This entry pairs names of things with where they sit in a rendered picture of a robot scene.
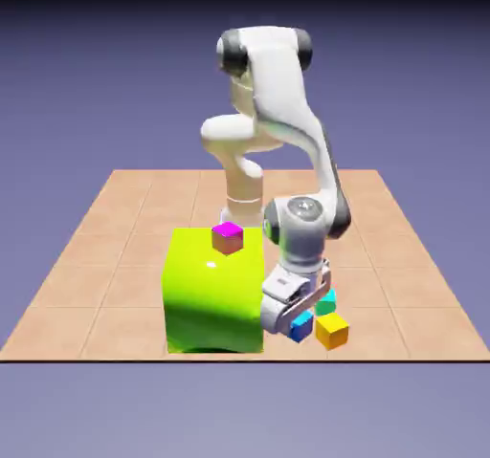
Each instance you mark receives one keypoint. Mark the large lime green box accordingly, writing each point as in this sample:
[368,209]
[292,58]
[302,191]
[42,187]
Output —
[212,289]

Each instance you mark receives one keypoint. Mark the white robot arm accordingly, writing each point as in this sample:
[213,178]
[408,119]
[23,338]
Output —
[281,94]

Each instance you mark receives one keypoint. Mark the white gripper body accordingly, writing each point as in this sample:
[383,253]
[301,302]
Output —
[293,307]

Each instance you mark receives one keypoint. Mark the small magenta cube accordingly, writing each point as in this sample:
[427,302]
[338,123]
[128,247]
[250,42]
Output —
[227,238]

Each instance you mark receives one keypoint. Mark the small yellow cube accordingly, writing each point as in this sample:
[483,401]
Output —
[331,330]

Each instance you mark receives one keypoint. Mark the small teal cube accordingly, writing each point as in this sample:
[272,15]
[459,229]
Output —
[326,303]

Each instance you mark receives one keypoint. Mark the small blue cube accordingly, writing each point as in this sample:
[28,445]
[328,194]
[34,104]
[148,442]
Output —
[302,326]

